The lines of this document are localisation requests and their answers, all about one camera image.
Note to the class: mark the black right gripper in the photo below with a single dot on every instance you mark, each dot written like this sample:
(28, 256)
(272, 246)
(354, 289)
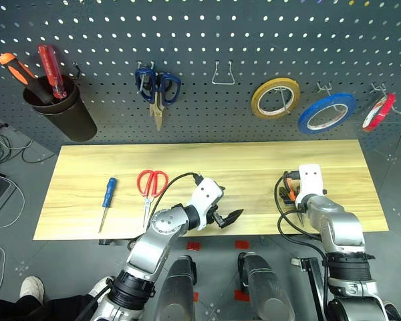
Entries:
(289, 192)

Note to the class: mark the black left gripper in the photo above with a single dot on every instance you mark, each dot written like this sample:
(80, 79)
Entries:
(215, 215)

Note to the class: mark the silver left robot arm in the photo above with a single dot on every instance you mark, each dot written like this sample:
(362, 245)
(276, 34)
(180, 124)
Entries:
(153, 247)

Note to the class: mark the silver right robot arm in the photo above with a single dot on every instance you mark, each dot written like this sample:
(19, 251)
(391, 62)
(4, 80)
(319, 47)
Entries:
(341, 227)

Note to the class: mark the blue tape roll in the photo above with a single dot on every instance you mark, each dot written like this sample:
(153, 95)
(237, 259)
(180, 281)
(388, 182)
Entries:
(304, 120)

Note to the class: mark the yellow tape roll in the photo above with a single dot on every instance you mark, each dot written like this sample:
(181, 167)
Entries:
(255, 102)

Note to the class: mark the red tape roll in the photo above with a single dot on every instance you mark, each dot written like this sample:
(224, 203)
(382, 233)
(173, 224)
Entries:
(386, 109)

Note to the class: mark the dark grey perforated pegboard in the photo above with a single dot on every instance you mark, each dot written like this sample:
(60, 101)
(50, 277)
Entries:
(200, 40)

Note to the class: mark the small black pegboard hook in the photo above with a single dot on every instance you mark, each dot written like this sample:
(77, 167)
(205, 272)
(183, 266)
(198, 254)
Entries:
(77, 71)

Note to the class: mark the dark rounded robot leg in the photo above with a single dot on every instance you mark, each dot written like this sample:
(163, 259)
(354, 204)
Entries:
(265, 291)
(178, 291)

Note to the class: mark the silver peg hook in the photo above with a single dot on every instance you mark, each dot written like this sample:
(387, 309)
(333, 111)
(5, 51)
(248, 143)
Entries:
(381, 89)
(284, 97)
(327, 88)

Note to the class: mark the silver double prong hook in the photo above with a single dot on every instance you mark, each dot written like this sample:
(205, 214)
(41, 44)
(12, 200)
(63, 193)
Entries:
(151, 64)

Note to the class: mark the black cylindrical tool cup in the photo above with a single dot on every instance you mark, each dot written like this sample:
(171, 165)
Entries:
(74, 117)

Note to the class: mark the white shoe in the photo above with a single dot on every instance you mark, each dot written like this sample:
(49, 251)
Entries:
(31, 287)

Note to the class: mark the black trousers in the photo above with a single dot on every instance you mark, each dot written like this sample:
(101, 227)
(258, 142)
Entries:
(36, 309)

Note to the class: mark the orange and black screwdriver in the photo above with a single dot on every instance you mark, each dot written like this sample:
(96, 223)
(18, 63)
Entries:
(17, 72)

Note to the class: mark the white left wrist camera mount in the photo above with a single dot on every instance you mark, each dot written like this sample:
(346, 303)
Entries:
(204, 195)

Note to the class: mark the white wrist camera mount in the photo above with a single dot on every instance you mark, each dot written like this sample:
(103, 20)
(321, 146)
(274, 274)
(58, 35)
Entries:
(310, 182)
(204, 195)

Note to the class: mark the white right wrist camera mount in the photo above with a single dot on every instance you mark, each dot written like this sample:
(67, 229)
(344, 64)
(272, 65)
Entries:
(310, 182)

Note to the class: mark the black metal stand frame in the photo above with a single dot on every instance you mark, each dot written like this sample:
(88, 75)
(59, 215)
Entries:
(312, 277)

